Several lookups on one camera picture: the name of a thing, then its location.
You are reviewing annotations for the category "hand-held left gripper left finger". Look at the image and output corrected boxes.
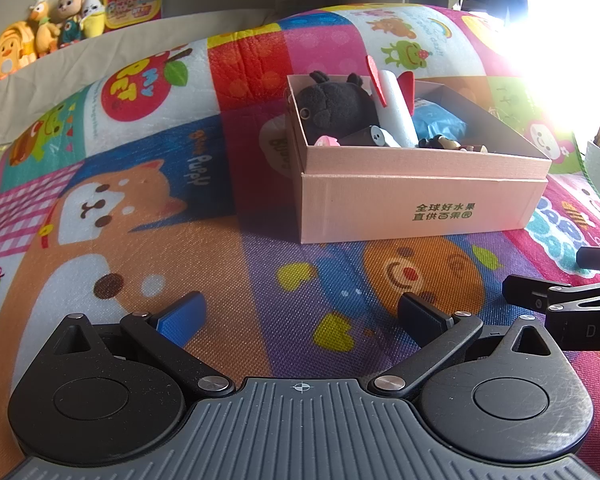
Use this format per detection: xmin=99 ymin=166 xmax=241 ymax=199
xmin=54 ymin=291 xmax=236 ymax=397

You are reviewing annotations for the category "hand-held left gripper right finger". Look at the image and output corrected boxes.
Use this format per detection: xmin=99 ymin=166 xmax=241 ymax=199
xmin=372 ymin=292 xmax=553 ymax=403

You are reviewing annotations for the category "pink cardboard box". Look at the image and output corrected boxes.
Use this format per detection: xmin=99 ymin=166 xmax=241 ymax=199
xmin=286 ymin=74 xmax=552 ymax=245

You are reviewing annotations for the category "white roll with red ends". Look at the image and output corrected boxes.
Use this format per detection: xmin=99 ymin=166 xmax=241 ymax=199
xmin=364 ymin=54 xmax=417 ymax=149

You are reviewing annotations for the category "colourful printed play mat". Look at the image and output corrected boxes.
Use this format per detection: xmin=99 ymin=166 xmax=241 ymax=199
xmin=0 ymin=2 xmax=600 ymax=461

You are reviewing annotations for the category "brown and beige toy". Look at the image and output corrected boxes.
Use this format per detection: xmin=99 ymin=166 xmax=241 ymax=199
xmin=419 ymin=135 xmax=490 ymax=154

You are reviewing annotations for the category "grey cylinder toy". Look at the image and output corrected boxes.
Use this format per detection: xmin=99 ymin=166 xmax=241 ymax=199
xmin=340 ymin=126 xmax=405 ymax=149

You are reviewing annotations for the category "blue plastic bag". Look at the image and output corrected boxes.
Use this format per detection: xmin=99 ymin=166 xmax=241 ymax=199
xmin=411 ymin=99 xmax=467 ymax=142

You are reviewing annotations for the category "black plush toy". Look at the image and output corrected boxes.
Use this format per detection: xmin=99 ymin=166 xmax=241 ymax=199
xmin=291 ymin=71 xmax=382 ymax=132

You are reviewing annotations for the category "white and yellow banana plush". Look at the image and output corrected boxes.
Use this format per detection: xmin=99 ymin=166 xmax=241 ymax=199
xmin=81 ymin=0 xmax=106 ymax=38

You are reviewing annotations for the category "yellow duck plush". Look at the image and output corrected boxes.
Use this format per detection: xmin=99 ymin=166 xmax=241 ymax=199
xmin=0 ymin=21 xmax=37 ymax=81

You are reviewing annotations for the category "orange animal plush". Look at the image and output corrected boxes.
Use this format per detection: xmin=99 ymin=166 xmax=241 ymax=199
xmin=28 ymin=0 xmax=61 ymax=58

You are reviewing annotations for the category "red picture book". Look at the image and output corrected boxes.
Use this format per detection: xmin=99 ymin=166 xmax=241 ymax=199
xmin=104 ymin=0 xmax=163 ymax=29

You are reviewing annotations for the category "baby doll plush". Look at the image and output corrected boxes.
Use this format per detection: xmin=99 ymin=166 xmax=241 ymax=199
xmin=56 ymin=0 xmax=89 ymax=43

